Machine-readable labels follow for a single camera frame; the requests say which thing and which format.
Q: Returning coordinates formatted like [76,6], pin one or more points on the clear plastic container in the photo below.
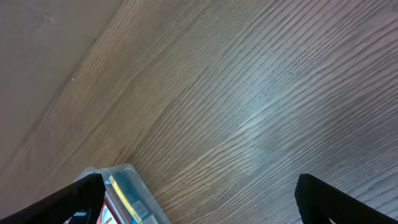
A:
[157,215]

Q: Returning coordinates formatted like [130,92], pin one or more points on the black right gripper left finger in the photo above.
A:
[81,201]

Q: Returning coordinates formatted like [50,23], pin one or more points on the blue yellow VapoDrops box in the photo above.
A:
[125,199]

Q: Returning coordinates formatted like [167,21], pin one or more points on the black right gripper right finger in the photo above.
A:
[320,203]

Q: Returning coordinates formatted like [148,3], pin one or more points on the red white medicine box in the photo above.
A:
[107,216]

